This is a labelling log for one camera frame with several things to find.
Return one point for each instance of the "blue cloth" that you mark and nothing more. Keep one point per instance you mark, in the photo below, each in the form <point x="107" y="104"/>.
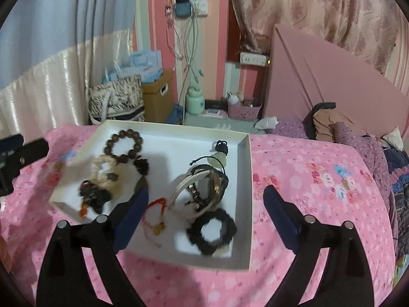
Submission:
<point x="175" y="115"/>

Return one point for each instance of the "white shallow cardboard box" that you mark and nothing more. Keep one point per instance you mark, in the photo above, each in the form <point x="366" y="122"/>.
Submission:
<point x="166" y="147"/>

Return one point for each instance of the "crumpled white tissue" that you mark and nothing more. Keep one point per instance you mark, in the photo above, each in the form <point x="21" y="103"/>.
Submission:
<point x="265" y="123"/>

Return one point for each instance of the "pink floral bedsheet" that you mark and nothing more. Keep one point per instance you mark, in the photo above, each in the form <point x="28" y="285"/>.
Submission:
<point x="303" y="172"/>

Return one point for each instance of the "cream satin curtain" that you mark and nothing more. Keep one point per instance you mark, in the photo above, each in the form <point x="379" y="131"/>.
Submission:
<point x="48" y="96"/>

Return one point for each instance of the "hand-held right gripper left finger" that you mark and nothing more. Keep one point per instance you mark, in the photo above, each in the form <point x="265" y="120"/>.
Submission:
<point x="132" y="217"/>

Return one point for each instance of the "black and white patterned tote bag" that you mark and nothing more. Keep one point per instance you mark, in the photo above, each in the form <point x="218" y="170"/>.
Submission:
<point x="118" y="99"/>

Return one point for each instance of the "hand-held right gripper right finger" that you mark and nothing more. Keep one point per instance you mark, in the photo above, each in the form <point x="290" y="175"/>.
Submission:
<point x="281" y="217"/>

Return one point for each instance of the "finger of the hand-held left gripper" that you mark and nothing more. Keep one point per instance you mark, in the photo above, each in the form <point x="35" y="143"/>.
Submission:
<point x="32" y="152"/>
<point x="11" y="144"/>

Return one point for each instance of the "dark patterned blanket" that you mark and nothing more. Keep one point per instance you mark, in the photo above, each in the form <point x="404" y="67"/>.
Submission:
<point x="397" y="172"/>

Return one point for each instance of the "light blue paper bags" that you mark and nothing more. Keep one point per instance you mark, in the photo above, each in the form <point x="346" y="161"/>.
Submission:
<point x="140" y="65"/>

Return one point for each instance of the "pale green jar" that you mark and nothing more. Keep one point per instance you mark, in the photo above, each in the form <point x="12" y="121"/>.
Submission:
<point x="195" y="102"/>

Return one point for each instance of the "wet wipes pack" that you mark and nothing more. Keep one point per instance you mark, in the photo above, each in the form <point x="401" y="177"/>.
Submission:
<point x="216" y="113"/>

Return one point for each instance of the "black scrunchie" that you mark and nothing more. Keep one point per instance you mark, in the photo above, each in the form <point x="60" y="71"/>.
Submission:
<point x="195" y="230"/>

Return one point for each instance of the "white wall switch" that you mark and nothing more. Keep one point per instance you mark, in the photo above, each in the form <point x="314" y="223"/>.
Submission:
<point x="200" y="8"/>

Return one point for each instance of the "brown cardboard box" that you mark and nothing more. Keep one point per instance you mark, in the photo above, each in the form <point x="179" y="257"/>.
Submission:
<point x="156" y="99"/>

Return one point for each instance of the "white pillow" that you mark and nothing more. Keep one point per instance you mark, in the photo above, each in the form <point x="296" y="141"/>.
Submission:
<point x="393" y="137"/>

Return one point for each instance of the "blue wall-hung device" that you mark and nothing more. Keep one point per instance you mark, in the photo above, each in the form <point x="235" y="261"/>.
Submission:
<point x="182" y="8"/>

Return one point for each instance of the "white power strip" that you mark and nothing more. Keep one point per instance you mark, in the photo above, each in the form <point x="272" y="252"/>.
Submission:
<point x="254" y="58"/>

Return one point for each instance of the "brown clothing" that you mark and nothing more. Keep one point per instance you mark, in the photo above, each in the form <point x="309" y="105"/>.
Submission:
<point x="326" y="121"/>

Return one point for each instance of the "white bangle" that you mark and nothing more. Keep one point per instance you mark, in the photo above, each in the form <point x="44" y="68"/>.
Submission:
<point x="174" y="192"/>

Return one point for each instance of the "pink plastic basket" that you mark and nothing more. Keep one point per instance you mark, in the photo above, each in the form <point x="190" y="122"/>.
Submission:
<point x="244" y="110"/>

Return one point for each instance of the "pink floral curtain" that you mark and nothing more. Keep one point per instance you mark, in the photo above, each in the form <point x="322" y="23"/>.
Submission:
<point x="319" y="6"/>

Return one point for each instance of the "black carved bead charm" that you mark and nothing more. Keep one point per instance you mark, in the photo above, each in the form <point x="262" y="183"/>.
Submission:
<point x="142" y="166"/>

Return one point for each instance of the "pale green cabinet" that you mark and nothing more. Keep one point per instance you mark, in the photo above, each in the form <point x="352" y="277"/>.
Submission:
<point x="223" y="123"/>

